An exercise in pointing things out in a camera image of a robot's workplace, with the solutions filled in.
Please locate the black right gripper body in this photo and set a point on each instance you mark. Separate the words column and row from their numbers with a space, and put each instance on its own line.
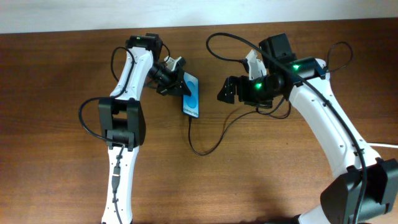
column 257, row 93

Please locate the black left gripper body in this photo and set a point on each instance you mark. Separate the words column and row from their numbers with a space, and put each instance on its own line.
column 166, row 79

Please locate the blue Galaxy smartphone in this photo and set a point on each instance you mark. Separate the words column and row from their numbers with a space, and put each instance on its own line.
column 190, row 104

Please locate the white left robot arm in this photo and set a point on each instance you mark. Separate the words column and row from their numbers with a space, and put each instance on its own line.
column 122, row 120

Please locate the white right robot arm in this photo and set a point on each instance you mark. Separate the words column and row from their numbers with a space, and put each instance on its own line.
column 365, row 184

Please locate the white power strip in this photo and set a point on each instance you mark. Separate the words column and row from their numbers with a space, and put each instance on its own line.
column 323, row 64

